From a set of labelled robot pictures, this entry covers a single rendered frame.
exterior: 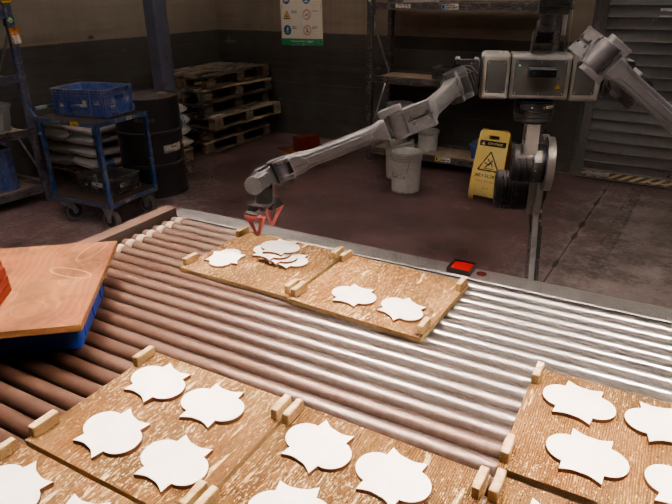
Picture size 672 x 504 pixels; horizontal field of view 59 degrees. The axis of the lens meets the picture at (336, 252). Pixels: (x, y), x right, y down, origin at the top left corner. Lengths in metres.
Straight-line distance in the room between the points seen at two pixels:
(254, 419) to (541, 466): 0.56
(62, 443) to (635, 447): 1.10
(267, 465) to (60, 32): 6.06
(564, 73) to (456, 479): 1.49
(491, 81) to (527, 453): 1.37
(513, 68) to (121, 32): 5.65
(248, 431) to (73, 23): 6.05
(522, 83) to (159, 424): 1.61
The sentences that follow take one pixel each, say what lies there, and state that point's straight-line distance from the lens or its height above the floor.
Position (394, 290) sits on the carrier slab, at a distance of 1.72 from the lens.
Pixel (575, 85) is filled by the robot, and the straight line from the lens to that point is 2.23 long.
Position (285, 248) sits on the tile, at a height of 0.97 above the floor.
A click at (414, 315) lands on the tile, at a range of 1.58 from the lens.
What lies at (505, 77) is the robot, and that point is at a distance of 2.21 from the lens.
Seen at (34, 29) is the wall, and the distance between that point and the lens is 6.71.
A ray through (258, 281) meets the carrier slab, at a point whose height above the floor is 0.94.
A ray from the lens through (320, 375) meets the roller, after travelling 1.40.
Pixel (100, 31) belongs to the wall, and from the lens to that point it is 7.14.
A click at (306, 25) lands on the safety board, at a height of 1.33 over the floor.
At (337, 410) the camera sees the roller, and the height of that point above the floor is 0.92.
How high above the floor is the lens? 1.74
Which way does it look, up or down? 24 degrees down
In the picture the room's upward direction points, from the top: 1 degrees counter-clockwise
